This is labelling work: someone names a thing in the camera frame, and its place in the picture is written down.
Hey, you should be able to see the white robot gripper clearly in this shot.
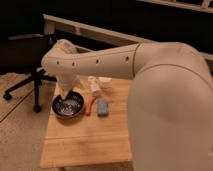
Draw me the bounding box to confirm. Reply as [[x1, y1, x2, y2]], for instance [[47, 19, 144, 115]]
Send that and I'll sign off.
[[56, 75, 79, 97]]

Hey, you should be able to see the small white block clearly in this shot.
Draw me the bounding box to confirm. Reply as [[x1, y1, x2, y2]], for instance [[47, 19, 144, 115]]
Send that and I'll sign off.
[[88, 76, 100, 93]]

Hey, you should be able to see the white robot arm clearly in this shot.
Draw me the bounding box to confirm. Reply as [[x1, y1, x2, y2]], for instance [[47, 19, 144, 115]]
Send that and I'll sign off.
[[42, 39, 213, 171]]

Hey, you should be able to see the black office chair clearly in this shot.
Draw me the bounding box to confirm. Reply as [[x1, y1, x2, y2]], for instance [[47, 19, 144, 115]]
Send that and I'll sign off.
[[0, 35, 55, 112]]

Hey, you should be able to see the black frying pan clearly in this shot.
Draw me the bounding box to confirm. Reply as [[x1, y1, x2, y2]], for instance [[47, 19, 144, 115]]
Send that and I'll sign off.
[[52, 91, 84, 119]]

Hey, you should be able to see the blue sponge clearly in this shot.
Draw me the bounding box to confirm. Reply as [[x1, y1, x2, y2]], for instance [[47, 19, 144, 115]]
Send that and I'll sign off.
[[97, 99, 109, 117]]

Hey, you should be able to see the white cup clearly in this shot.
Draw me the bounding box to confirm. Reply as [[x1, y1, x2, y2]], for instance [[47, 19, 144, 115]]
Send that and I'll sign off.
[[98, 77, 112, 89]]

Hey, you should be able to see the orange red utensil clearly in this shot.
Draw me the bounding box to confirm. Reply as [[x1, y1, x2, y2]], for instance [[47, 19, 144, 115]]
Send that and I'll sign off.
[[85, 96, 96, 116]]

